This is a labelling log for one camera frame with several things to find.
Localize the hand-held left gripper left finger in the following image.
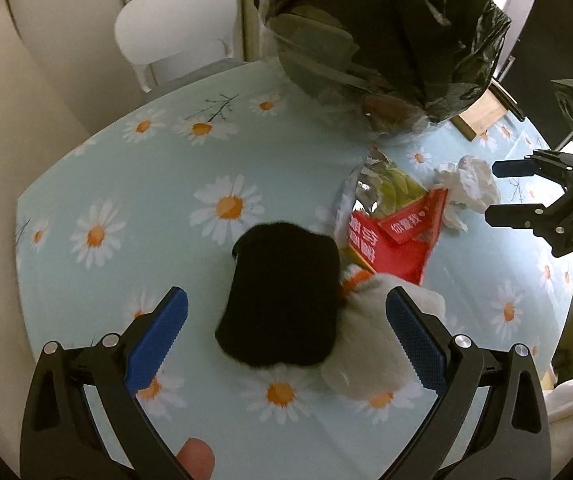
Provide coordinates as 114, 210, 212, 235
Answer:
20, 286, 190, 480

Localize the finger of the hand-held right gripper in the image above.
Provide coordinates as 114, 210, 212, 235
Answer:
485, 185, 573, 241
492, 150, 573, 186

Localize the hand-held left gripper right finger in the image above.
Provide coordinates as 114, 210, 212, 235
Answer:
385, 286, 552, 480

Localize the white tissue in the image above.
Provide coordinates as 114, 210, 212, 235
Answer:
433, 156, 501, 232

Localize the white sock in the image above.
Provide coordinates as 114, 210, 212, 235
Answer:
319, 265, 449, 401

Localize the red snack packet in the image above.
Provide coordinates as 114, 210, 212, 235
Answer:
345, 187, 449, 286

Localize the green foil snack bag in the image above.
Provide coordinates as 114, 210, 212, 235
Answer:
335, 149, 428, 241

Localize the black sock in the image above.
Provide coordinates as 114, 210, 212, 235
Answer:
215, 221, 342, 368

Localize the black trash bag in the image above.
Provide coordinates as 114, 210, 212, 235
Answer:
261, 0, 512, 126

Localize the clear plastic bin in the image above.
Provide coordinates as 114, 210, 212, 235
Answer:
266, 12, 442, 147

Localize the person's left hand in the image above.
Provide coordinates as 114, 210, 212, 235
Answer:
176, 437, 216, 480

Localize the wooden cutting board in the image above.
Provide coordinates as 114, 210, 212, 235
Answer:
449, 82, 524, 141

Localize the tall black panel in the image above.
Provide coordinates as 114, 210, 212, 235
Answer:
486, 0, 567, 153

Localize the white plastic chair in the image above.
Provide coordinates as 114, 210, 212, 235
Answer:
114, 0, 240, 93

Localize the white wardrobe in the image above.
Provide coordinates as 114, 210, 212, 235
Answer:
1, 0, 244, 128

